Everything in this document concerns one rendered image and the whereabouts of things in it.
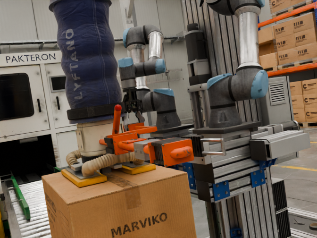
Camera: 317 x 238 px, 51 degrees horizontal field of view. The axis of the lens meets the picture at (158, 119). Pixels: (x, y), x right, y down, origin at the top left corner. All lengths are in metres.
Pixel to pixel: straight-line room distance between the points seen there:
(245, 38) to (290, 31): 8.00
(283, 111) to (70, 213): 1.35
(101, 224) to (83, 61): 0.57
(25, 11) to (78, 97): 9.99
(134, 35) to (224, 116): 0.84
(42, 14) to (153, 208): 10.40
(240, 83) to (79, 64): 0.67
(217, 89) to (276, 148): 0.36
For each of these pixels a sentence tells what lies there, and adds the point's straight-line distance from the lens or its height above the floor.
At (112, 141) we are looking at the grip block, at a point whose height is 1.09.
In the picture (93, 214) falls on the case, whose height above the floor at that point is 0.89.
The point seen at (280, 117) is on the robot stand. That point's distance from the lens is 1.96.
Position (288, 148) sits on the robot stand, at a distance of 1.58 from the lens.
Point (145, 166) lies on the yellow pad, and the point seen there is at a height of 0.96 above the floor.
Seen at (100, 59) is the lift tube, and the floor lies 1.37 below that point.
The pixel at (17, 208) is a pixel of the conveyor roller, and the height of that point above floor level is 0.54.
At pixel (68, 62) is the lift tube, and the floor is 1.38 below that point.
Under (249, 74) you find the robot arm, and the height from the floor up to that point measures 1.25.
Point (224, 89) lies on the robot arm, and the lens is 1.49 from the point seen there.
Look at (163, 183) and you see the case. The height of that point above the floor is 0.93.
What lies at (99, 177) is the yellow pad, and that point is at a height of 0.96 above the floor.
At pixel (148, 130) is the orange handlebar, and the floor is 1.08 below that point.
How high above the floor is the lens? 1.18
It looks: 3 degrees down
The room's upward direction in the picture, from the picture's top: 8 degrees counter-clockwise
